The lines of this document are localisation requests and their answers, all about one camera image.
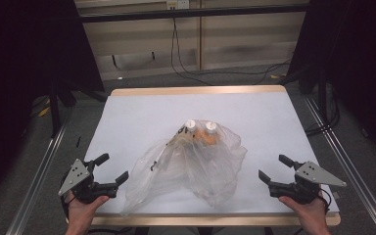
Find person's left hand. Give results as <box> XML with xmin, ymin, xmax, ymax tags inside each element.
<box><xmin>66</xmin><ymin>190</ymin><xmax>111</xmax><ymax>229</ymax></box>

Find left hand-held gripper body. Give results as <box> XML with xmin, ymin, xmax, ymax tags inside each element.
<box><xmin>58</xmin><ymin>159</ymin><xmax>118</xmax><ymax>206</ymax></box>

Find clear plastic bag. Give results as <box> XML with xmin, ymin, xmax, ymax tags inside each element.
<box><xmin>120</xmin><ymin>118</ymin><xmax>249</xmax><ymax>217</ymax></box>

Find metal floor rail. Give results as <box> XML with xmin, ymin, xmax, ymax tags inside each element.
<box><xmin>5</xmin><ymin>120</ymin><xmax>71</xmax><ymax>235</ymax></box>
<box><xmin>303</xmin><ymin>95</ymin><xmax>376</xmax><ymax>235</ymax></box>

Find yellow floor tape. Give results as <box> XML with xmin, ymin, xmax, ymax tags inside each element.
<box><xmin>37</xmin><ymin>103</ymin><xmax>52</xmax><ymax>118</ymax></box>

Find black floor cables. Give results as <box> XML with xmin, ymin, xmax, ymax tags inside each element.
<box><xmin>305</xmin><ymin>83</ymin><xmax>341</xmax><ymax>137</ymax></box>

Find black curtain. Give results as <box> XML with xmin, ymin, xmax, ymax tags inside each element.
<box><xmin>287</xmin><ymin>0</ymin><xmax>376</xmax><ymax>165</ymax></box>
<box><xmin>0</xmin><ymin>0</ymin><xmax>106</xmax><ymax>210</ymax></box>

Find right hand-held gripper cable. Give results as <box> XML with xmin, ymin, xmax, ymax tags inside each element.
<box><xmin>317</xmin><ymin>188</ymin><xmax>333</xmax><ymax>214</ymax></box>

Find person's right hand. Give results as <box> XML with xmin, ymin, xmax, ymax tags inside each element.
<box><xmin>278</xmin><ymin>195</ymin><xmax>329</xmax><ymax>229</ymax></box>

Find white table mat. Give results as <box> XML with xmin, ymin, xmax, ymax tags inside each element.
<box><xmin>83</xmin><ymin>91</ymin><xmax>341</xmax><ymax>216</ymax></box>

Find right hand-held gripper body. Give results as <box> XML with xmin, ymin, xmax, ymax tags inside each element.
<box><xmin>267</xmin><ymin>161</ymin><xmax>348</xmax><ymax>206</ymax></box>

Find black metal stand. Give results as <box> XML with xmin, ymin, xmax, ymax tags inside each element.
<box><xmin>47</xmin><ymin>76</ymin><xmax>63</xmax><ymax>139</ymax></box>

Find black horizontal bar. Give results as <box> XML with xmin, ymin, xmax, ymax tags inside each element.
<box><xmin>77</xmin><ymin>4</ymin><xmax>309</xmax><ymax>24</ymax></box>

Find white wall power outlet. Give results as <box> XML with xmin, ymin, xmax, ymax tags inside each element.
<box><xmin>165</xmin><ymin>0</ymin><xmax>190</xmax><ymax>10</ymax></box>

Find orange juice bottle white cap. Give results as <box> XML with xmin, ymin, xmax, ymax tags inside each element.
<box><xmin>184</xmin><ymin>118</ymin><xmax>204</xmax><ymax>148</ymax></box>
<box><xmin>200</xmin><ymin>120</ymin><xmax>221</xmax><ymax>147</ymax></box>

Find black hanging cables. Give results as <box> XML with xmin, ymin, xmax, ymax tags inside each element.
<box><xmin>170</xmin><ymin>18</ymin><xmax>292</xmax><ymax>86</ymax></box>

